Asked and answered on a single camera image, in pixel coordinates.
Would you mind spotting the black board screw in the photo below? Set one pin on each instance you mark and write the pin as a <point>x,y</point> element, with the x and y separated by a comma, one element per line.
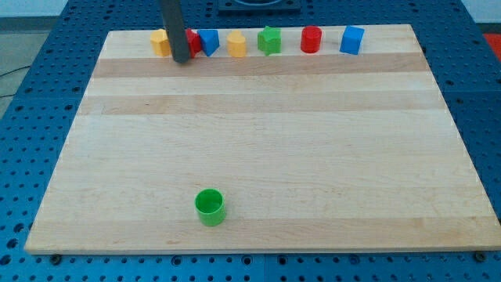
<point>480,256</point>
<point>55,259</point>

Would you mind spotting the black board screw left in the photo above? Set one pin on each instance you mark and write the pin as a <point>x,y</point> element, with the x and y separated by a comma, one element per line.
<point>55,259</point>

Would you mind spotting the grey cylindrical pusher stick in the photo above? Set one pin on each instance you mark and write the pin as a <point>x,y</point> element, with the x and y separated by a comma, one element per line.
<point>171,12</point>

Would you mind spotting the blue triangle block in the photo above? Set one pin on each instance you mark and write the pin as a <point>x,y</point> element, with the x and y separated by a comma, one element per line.
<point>209,40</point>

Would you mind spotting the blue cube block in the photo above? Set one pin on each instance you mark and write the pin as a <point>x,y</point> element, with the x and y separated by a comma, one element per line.
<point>351,40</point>

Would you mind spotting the red block behind stick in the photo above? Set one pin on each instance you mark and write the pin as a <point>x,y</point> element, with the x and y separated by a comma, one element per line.
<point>194,42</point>

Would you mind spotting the wooden board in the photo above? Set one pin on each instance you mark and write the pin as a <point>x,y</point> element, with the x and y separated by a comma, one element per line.
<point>323,152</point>

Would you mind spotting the black board screw right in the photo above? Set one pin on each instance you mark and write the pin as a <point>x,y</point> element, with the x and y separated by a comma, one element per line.
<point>480,256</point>

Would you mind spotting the green star block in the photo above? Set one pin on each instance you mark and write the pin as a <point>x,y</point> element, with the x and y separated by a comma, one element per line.
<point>269,40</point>

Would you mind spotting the yellow hexagon block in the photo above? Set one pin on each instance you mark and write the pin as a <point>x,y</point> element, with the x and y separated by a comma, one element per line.
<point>160,43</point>

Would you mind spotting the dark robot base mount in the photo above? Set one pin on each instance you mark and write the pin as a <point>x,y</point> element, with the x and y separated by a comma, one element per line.
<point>250,6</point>

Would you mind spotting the green circle block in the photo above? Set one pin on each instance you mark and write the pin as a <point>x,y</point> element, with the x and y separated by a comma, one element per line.
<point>210,207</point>

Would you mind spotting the red cylinder block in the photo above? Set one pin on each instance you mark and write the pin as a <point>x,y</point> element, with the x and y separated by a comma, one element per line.
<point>311,37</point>

